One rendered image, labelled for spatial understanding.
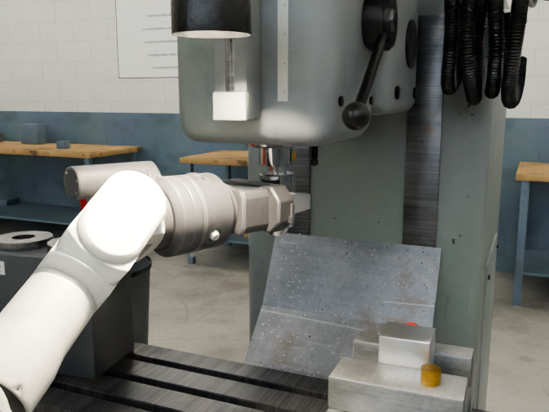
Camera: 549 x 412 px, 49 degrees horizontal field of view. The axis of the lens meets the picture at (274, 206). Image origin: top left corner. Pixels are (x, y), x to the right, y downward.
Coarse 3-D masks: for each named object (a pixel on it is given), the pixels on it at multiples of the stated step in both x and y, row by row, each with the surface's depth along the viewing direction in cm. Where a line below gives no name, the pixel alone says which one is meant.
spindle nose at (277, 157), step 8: (264, 152) 74; (272, 152) 74; (280, 152) 74; (288, 152) 74; (296, 152) 76; (264, 160) 75; (272, 160) 74; (280, 160) 74; (288, 160) 74; (296, 160) 76
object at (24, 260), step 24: (0, 240) 95; (24, 240) 95; (48, 240) 97; (0, 264) 92; (24, 264) 91; (0, 288) 93; (120, 288) 97; (0, 312) 94; (96, 312) 91; (120, 312) 97; (96, 336) 91; (120, 336) 98; (72, 360) 92; (96, 360) 91
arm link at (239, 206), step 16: (192, 176) 66; (208, 176) 67; (208, 192) 65; (224, 192) 66; (240, 192) 68; (256, 192) 69; (272, 192) 70; (288, 192) 71; (208, 208) 64; (224, 208) 66; (240, 208) 68; (256, 208) 69; (272, 208) 70; (288, 208) 70; (208, 224) 64; (224, 224) 66; (240, 224) 68; (256, 224) 69; (272, 224) 70; (288, 224) 72; (208, 240) 66; (224, 240) 68; (192, 256) 69
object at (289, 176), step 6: (264, 174) 75; (270, 174) 75; (276, 174) 75; (282, 174) 75; (288, 174) 75; (294, 174) 76; (264, 180) 75; (270, 180) 75; (276, 180) 74; (282, 180) 75; (288, 180) 75; (294, 180) 76
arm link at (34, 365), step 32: (32, 288) 51; (64, 288) 51; (0, 320) 48; (32, 320) 49; (64, 320) 50; (0, 352) 46; (32, 352) 47; (64, 352) 50; (0, 384) 45; (32, 384) 46
